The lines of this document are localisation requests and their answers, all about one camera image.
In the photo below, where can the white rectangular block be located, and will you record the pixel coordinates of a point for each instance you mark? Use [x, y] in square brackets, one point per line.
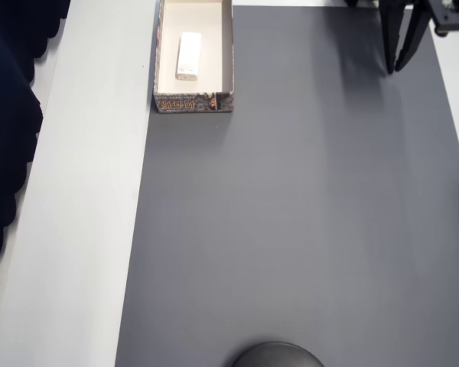
[188, 57]

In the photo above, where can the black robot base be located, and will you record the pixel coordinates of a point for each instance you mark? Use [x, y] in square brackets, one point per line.
[350, 2]

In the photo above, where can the bark-patterned cardboard box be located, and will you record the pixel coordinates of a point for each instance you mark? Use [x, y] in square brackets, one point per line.
[193, 105]

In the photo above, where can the grey table mat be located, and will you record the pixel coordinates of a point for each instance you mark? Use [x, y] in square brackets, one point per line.
[290, 210]

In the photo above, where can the black round stand base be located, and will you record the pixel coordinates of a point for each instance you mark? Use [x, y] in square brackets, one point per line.
[277, 355]

